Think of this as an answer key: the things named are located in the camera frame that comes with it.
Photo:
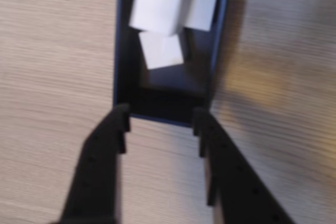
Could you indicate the white cube block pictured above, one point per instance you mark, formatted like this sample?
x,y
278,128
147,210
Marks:
x,y
157,7
202,9
162,52

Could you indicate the black open box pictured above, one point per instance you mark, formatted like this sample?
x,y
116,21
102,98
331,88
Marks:
x,y
170,100

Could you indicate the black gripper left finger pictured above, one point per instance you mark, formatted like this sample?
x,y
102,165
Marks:
x,y
97,166

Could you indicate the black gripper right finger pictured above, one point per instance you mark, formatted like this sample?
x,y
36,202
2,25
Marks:
x,y
236,182

